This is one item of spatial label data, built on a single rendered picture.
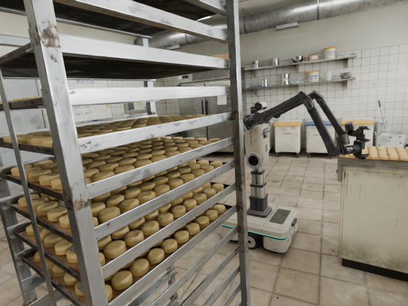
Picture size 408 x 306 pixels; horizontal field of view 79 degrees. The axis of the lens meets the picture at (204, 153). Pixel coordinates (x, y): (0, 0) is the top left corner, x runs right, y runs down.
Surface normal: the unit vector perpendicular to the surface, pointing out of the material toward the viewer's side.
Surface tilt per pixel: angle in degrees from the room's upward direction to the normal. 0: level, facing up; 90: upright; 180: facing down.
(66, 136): 90
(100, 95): 90
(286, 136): 91
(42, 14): 90
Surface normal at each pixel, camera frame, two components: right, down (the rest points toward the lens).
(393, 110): -0.43, 0.22
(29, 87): 0.90, 0.03
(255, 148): -0.51, 0.39
